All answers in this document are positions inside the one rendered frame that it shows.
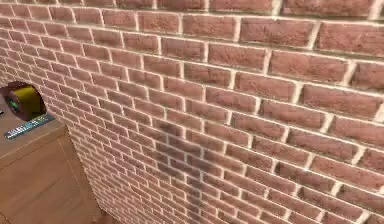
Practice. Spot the brown wooden cabinet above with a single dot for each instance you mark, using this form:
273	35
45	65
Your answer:
36	173

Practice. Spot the dark remote control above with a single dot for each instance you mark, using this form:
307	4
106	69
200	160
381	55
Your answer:
28	126

